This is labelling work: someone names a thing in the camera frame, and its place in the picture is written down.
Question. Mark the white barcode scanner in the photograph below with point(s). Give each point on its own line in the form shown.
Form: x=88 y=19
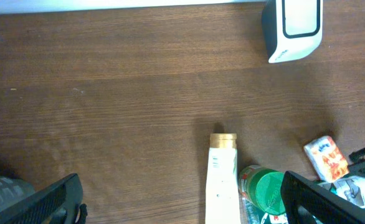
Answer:
x=292 y=29

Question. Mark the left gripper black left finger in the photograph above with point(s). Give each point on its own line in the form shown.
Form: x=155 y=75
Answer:
x=60 y=202

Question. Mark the grey plastic mesh basket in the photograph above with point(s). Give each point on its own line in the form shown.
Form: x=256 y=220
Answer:
x=13 y=191

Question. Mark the green lid small jar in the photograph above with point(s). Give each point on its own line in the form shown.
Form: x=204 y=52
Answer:
x=261 y=187

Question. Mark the orange small tissue pack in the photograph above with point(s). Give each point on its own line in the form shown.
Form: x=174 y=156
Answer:
x=327 y=159

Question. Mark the green white wipes packet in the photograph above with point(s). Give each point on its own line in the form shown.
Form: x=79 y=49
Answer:
x=351 y=189

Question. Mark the white printed tube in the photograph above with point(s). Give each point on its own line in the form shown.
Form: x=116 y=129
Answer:
x=222 y=194

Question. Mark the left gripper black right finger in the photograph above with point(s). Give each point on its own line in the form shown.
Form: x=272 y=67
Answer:
x=307 y=202

